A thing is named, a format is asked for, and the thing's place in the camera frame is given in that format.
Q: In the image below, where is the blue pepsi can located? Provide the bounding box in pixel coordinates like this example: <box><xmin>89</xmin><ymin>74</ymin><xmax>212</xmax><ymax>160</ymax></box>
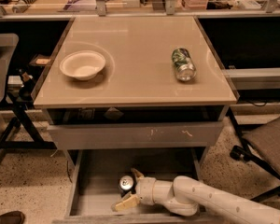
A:
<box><xmin>119</xmin><ymin>175</ymin><xmax>134</xmax><ymax>197</ymax></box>

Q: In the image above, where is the brown office chair right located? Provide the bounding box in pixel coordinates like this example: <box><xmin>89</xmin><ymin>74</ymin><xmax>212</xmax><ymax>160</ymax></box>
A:
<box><xmin>227</xmin><ymin>109</ymin><xmax>280</xmax><ymax>203</ymax></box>

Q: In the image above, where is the green soda can lying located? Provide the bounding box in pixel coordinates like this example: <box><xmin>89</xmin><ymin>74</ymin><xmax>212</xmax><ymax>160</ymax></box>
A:
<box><xmin>172</xmin><ymin>48</ymin><xmax>196</xmax><ymax>82</ymax></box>

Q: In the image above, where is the grey chair left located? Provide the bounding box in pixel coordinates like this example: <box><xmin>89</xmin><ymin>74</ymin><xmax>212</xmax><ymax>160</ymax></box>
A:
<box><xmin>0</xmin><ymin>33</ymin><xmax>56</xmax><ymax>151</ymax></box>

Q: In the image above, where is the brown shoe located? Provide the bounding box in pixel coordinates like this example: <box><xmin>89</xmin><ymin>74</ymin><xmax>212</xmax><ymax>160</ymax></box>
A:
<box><xmin>0</xmin><ymin>211</ymin><xmax>25</xmax><ymax>224</ymax></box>

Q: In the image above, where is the white paper bowl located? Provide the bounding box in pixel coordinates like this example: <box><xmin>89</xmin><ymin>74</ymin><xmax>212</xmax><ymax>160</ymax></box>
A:
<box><xmin>60</xmin><ymin>50</ymin><xmax>106</xmax><ymax>81</ymax></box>

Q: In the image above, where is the closed grey top drawer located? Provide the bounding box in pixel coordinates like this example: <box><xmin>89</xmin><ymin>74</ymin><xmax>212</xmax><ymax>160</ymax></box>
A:
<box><xmin>48</xmin><ymin>121</ymin><xmax>223</xmax><ymax>150</ymax></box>

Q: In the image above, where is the open grey middle drawer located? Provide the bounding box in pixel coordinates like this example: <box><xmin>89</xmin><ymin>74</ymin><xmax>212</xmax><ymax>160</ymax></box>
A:
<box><xmin>52</xmin><ymin>148</ymin><xmax>224</xmax><ymax>224</ymax></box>

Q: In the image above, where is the grey drawer cabinet with counter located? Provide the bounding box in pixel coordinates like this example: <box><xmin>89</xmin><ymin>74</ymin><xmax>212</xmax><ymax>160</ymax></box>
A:
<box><xmin>31</xmin><ymin>15</ymin><xmax>241</xmax><ymax>166</ymax></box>

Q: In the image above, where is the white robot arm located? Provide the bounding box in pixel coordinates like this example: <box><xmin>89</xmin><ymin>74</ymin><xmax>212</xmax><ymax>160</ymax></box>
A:
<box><xmin>112</xmin><ymin>168</ymin><xmax>280</xmax><ymax>224</ymax></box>

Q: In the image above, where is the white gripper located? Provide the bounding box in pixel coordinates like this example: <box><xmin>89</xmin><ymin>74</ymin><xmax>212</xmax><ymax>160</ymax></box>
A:
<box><xmin>111</xmin><ymin>168</ymin><xmax>156</xmax><ymax>212</ymax></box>

